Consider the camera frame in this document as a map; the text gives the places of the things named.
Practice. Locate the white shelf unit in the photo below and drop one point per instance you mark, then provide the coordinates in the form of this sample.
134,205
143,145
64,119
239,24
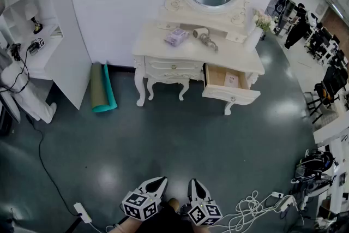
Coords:
68,49

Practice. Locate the person's black clothing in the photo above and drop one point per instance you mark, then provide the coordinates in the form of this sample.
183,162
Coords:
163,222

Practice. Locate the white padded bundle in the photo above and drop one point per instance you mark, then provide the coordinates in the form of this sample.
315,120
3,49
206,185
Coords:
30,98

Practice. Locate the person's left forearm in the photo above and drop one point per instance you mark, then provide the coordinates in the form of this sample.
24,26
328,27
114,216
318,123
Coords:
124,226

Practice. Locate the idle hand-held gripper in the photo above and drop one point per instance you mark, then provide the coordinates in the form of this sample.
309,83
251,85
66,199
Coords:
37,44

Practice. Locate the pile of black headgear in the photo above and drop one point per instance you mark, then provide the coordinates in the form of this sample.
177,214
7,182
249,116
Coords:
313,169

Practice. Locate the person's brown shoe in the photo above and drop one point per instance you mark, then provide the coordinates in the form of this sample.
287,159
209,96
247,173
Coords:
173,203

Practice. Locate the cream hair dryer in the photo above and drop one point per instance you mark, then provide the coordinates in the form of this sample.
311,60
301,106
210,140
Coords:
200,32

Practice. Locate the teal rolled mat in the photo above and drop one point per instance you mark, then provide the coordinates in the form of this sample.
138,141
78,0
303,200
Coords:
111,98

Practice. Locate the row of black office chairs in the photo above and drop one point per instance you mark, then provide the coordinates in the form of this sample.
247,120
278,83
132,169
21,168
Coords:
324,41

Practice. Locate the white power strip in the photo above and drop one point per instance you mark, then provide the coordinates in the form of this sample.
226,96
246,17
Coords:
286,203
277,194
82,212

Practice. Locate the small table lamp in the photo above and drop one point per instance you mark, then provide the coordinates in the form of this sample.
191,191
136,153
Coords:
36,27

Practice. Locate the white dressing table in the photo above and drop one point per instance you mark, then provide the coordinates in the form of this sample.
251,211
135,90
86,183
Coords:
191,54

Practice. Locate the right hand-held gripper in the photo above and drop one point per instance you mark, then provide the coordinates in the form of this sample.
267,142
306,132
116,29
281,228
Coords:
204,214

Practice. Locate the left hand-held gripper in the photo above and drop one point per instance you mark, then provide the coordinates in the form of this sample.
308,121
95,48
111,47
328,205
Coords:
139,206

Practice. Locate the black orange desk chair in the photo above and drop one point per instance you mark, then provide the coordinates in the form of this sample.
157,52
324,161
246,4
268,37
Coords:
325,90

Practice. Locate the wooden drawer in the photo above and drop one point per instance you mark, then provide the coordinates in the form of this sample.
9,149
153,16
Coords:
226,95

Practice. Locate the pale paper packet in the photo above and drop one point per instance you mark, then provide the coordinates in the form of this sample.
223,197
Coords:
231,80

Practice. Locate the purple wet wipes pack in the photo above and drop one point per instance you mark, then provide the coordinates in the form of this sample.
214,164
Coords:
175,36

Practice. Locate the white vase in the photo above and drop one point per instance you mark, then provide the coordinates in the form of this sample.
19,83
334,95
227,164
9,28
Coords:
252,39

